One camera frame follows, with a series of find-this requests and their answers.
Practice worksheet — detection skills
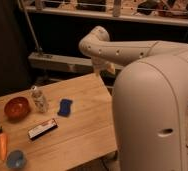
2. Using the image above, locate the black rectangular snack bar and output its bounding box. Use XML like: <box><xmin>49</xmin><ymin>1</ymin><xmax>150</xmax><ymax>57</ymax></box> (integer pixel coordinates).
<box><xmin>28</xmin><ymin>119</ymin><xmax>58</xmax><ymax>140</ymax></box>

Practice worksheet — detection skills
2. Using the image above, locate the blue sponge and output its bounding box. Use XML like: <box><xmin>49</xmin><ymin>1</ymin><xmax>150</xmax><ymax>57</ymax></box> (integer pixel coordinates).
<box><xmin>58</xmin><ymin>99</ymin><xmax>73</xmax><ymax>117</ymax></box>

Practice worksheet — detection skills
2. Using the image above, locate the orange red bowl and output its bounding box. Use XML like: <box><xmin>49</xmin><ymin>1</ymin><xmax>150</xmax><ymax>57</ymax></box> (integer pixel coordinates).
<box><xmin>4</xmin><ymin>97</ymin><xmax>30</xmax><ymax>120</ymax></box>

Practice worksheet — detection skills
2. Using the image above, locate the small clear plastic bottle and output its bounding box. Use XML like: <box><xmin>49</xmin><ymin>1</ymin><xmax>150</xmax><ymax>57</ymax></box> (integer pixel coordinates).
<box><xmin>31</xmin><ymin>85</ymin><xmax>49</xmax><ymax>113</ymax></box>

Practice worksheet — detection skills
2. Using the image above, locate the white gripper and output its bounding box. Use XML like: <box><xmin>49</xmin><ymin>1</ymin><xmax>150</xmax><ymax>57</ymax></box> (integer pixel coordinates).
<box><xmin>91</xmin><ymin>57</ymin><xmax>116</xmax><ymax>76</ymax></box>

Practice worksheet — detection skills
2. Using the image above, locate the wooden table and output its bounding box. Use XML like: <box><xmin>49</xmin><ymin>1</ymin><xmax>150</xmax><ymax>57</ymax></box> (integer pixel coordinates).
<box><xmin>0</xmin><ymin>74</ymin><xmax>116</xmax><ymax>171</ymax></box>

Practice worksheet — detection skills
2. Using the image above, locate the orange toy carrot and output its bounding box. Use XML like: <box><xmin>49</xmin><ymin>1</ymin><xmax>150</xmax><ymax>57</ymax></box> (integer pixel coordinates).
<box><xmin>0</xmin><ymin>126</ymin><xmax>8</xmax><ymax>161</ymax></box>

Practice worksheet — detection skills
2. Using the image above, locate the grey metal pole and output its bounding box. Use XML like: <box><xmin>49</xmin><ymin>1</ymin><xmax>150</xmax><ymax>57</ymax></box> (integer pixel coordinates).
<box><xmin>19</xmin><ymin>0</ymin><xmax>43</xmax><ymax>55</ymax></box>

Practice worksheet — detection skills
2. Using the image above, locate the white wall shelf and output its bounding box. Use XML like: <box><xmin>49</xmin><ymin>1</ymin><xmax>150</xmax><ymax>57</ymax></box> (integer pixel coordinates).
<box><xmin>23</xmin><ymin>0</ymin><xmax>188</xmax><ymax>27</ymax></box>

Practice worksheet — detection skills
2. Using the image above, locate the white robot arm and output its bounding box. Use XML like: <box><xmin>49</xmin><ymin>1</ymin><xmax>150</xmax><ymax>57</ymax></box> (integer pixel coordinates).
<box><xmin>79</xmin><ymin>26</ymin><xmax>188</xmax><ymax>171</ymax></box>

